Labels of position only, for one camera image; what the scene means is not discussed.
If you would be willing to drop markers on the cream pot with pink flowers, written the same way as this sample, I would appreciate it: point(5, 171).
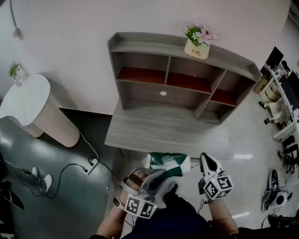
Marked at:
point(197, 46)

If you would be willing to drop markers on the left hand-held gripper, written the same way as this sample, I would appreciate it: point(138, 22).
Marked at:
point(140, 206)

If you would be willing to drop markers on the grey wall conduit with box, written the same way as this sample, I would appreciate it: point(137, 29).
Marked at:
point(15, 25)

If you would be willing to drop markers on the person's left hand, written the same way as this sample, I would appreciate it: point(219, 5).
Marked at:
point(135, 180)

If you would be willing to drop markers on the black office chair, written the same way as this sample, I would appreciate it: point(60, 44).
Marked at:
point(289, 151)

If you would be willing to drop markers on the black bag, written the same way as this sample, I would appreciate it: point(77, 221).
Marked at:
point(9, 198)

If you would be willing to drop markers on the round white side table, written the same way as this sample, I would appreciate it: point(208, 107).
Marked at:
point(35, 105)

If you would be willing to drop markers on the white power strip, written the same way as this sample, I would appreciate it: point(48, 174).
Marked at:
point(91, 166)

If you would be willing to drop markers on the white wrist watch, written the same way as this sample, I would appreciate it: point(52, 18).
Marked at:
point(116, 201)

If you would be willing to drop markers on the person's left forearm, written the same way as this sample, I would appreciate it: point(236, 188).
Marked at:
point(112, 221)

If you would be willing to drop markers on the cardboard box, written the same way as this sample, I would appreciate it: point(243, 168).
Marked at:
point(261, 86)

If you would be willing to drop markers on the person's right forearm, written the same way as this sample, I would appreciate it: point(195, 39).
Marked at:
point(222, 217)

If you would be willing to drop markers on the grey wooden shelf desk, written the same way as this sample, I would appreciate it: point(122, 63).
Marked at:
point(163, 130)

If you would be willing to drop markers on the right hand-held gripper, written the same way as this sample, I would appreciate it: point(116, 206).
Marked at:
point(218, 186)

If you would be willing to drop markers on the person's dark navy clothing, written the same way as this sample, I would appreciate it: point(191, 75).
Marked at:
point(172, 217)

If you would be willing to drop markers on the small green plant in vase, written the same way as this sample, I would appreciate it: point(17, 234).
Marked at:
point(13, 70)

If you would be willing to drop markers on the white and black floor device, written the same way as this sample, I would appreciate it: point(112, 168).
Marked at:
point(275, 196)

